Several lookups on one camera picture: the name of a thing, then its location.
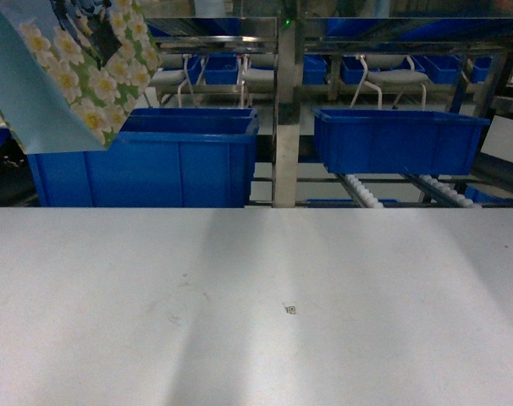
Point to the flower gift bag with daisies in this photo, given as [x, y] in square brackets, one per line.
[71, 72]

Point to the white roller track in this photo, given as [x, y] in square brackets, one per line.
[359, 193]

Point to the large blue bin near table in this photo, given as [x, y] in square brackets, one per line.
[162, 157]

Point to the blue bin on rollers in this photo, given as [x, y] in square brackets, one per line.
[362, 141]

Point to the steel rack upright post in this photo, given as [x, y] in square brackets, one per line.
[286, 125]

